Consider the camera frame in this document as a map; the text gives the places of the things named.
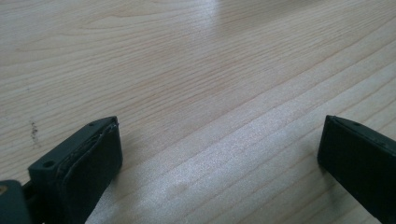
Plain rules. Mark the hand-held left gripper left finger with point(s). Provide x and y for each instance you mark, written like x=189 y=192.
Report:
x=84 y=168

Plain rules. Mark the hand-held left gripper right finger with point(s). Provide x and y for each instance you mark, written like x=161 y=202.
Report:
x=358 y=161

